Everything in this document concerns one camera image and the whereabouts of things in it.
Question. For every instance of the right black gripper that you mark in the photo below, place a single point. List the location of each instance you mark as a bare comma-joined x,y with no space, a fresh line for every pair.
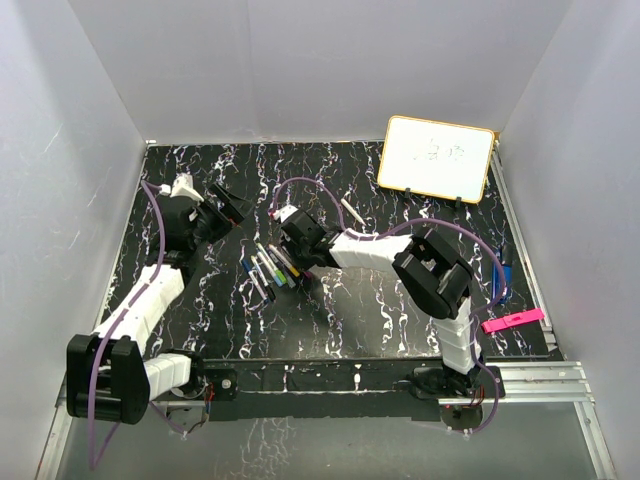
302,265

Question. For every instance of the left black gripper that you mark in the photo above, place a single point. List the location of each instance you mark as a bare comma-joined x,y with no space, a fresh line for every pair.
230,216

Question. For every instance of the white pen peach cap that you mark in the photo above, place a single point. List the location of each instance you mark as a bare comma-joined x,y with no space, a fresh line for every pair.
352,211

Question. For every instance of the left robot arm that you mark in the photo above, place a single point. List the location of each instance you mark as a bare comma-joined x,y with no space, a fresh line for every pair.
107,376

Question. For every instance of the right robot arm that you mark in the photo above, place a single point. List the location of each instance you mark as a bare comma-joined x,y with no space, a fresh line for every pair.
435,276

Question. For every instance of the white pen black cap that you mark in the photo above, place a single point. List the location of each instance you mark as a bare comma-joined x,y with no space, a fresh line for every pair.
264,281

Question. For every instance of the black base bar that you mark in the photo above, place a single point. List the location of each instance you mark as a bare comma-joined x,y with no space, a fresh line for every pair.
230,390

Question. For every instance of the yellow framed whiteboard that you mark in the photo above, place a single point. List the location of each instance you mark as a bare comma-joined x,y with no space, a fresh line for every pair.
436,159

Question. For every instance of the pink clip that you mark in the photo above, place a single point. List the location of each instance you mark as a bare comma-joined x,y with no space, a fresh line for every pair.
512,320

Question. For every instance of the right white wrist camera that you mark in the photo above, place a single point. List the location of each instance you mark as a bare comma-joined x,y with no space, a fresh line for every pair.
282,214

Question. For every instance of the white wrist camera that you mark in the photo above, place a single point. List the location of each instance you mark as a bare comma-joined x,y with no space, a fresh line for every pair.
282,214
182,186

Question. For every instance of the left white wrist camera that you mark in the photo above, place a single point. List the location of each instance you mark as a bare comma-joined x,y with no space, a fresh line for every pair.
182,186

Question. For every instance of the aluminium frame rail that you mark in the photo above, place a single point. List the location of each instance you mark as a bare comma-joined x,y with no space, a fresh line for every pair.
545,427

